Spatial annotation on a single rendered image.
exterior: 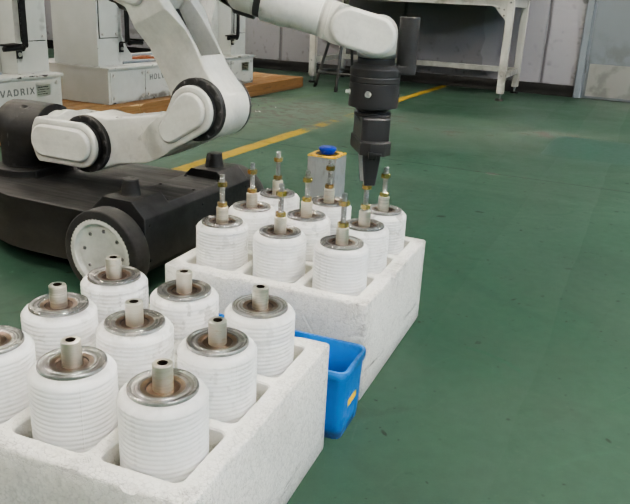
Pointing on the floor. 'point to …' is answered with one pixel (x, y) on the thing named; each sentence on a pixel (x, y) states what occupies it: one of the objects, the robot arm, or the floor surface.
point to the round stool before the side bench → (332, 68)
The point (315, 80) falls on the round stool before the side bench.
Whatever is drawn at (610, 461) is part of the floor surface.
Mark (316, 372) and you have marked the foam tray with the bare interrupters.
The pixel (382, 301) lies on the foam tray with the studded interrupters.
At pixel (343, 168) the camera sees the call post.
